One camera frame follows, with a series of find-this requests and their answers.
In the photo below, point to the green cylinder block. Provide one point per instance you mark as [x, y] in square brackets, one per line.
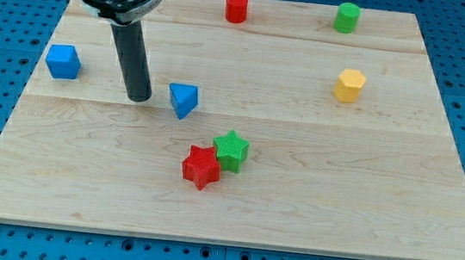
[347, 17]

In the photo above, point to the blue triangle block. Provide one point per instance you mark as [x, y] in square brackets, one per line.
[184, 98]

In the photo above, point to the wooden board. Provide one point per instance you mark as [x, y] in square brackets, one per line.
[278, 133]

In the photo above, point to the yellow hexagon block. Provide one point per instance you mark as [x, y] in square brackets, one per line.
[349, 85]

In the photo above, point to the blue cube block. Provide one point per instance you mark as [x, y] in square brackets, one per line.
[63, 61]

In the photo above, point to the red star block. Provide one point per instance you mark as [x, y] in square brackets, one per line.
[201, 166]

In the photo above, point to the red cylinder block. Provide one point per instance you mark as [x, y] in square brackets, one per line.
[236, 10]

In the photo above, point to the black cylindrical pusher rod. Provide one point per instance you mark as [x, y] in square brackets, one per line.
[131, 49]

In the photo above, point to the green star block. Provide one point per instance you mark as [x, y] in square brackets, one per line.
[231, 151]

